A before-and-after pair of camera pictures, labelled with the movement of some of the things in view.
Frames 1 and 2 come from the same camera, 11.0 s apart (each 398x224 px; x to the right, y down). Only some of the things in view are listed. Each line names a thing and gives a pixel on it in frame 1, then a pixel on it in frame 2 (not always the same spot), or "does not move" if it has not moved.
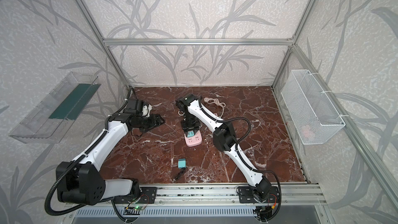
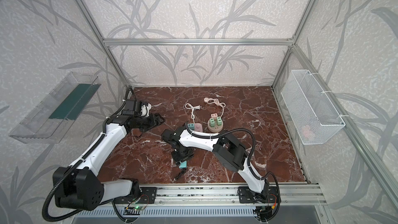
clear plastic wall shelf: [46, 122] does not move
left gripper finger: [158, 119] does not move
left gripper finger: [155, 125] does not move
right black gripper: [191, 127] -> [182, 158]
